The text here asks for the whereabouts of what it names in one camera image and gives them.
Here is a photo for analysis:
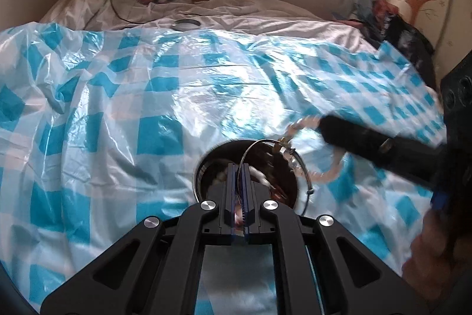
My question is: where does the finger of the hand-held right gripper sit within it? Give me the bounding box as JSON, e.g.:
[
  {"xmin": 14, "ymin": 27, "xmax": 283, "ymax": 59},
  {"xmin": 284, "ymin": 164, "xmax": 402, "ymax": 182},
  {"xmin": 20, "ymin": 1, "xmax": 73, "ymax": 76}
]
[{"xmin": 320, "ymin": 115, "xmax": 448, "ymax": 190}]

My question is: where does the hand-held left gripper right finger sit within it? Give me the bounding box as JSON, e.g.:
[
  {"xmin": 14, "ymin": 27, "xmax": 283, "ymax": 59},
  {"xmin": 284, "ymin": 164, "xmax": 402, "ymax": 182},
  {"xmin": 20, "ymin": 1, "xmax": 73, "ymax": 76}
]
[{"xmin": 241, "ymin": 164, "xmax": 430, "ymax": 315}]

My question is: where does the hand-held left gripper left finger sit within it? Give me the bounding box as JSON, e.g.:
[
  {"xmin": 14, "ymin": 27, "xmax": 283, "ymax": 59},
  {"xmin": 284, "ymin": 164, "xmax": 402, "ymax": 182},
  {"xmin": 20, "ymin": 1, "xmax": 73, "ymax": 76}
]
[{"xmin": 40, "ymin": 164, "xmax": 243, "ymax": 315}]

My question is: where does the pale bead necklace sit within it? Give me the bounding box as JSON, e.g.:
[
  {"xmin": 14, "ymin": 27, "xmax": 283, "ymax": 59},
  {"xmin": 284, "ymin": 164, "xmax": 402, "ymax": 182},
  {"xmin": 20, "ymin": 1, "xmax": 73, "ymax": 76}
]
[{"xmin": 216, "ymin": 165, "xmax": 273, "ymax": 227}]

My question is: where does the stainless steel bowl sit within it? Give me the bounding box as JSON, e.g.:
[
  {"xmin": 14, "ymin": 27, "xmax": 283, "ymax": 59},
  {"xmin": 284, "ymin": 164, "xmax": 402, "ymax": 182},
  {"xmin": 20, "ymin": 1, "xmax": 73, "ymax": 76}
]
[{"xmin": 192, "ymin": 139, "xmax": 300, "ymax": 218}]

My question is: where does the thin metal bangle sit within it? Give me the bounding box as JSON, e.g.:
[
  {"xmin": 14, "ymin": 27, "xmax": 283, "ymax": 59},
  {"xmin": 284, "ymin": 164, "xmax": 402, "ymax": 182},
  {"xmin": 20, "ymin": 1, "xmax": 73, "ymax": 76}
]
[{"xmin": 239, "ymin": 140, "xmax": 316, "ymax": 217}]

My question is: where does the pink bead bracelet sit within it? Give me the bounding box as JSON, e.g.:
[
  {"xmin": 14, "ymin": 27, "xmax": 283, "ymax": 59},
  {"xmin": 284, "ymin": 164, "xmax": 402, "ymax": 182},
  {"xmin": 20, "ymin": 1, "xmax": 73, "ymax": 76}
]
[{"xmin": 282, "ymin": 116, "xmax": 349, "ymax": 186}]

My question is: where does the person's right hand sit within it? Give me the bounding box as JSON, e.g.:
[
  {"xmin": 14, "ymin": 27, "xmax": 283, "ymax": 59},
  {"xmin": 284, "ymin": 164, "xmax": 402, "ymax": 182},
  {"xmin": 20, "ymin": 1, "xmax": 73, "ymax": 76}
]
[{"xmin": 401, "ymin": 206, "xmax": 467, "ymax": 301}]

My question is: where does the black bag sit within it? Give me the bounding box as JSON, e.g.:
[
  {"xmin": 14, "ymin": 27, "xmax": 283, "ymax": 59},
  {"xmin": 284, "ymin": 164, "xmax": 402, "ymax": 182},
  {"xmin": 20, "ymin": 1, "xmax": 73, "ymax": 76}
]
[{"xmin": 383, "ymin": 16, "xmax": 437, "ymax": 89}]

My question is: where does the white wardrobe with stickers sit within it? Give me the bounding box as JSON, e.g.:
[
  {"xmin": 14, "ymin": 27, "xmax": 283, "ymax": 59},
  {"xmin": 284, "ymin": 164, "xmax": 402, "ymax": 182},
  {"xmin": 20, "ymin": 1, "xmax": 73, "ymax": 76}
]
[{"xmin": 383, "ymin": 0, "xmax": 472, "ymax": 87}]

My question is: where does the blue white checkered plastic sheet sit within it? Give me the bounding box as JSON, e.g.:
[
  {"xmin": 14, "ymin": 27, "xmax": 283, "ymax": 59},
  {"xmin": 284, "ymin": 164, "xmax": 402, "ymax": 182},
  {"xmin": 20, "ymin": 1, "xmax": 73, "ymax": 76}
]
[{"xmin": 0, "ymin": 22, "xmax": 447, "ymax": 315}]

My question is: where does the pile of colourful clothes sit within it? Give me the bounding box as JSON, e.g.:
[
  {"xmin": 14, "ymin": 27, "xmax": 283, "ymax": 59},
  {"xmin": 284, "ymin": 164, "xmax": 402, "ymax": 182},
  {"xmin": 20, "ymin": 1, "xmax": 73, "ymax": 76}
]
[{"xmin": 350, "ymin": 0, "xmax": 401, "ymax": 40}]

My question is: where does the white bed sheet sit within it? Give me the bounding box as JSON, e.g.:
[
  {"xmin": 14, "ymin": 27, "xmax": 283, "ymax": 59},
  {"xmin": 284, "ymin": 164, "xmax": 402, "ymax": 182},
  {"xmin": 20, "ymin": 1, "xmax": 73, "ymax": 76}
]
[{"xmin": 39, "ymin": 0, "xmax": 380, "ymax": 50}]

